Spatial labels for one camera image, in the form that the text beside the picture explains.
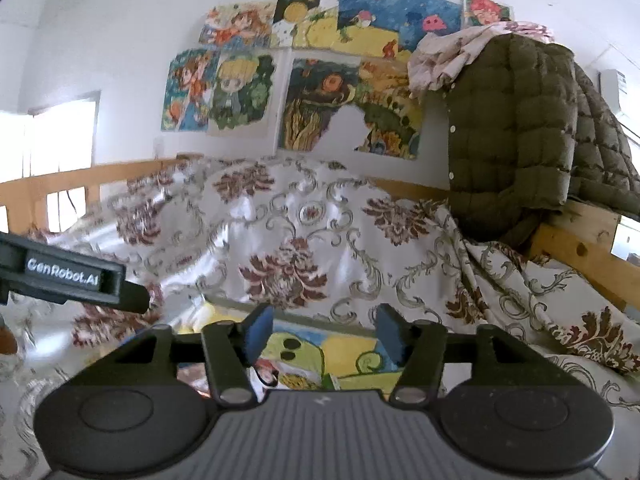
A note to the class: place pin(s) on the orange figures wall poster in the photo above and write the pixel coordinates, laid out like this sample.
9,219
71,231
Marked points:
235,25

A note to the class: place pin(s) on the red-haired face wall poster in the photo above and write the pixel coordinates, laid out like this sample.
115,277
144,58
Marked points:
487,10

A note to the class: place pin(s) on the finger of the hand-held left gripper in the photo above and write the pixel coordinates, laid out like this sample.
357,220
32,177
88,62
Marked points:
135,297

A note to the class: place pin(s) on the swirly sunflower wall painting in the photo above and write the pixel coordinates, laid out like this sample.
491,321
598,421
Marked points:
310,105

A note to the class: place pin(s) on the grey tray with cartoon painting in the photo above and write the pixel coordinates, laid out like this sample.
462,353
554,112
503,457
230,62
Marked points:
340,355

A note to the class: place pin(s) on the olive puffer jacket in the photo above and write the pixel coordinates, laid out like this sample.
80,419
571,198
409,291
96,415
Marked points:
510,125

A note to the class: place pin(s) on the white air conditioner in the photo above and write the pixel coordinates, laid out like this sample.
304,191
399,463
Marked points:
620,95

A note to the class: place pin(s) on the yellow and black wall painting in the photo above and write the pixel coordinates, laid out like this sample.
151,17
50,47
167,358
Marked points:
300,15

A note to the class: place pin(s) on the pink floral cloth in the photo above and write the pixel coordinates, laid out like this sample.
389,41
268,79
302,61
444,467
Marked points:
440,55

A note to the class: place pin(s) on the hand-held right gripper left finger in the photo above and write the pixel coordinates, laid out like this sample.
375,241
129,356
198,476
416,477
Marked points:
260,332

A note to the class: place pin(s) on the blue sea wall painting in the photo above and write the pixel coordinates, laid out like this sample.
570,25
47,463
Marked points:
400,10

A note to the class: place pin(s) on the wooden bed frame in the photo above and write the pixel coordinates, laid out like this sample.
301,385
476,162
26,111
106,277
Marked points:
575,255

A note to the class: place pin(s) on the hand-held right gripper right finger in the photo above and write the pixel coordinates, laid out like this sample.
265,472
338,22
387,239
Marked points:
391,337

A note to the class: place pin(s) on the floral satin blanket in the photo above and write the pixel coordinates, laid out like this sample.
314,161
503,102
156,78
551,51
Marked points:
300,220

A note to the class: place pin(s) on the blond figure wall poster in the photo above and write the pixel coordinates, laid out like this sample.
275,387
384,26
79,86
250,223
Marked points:
240,90

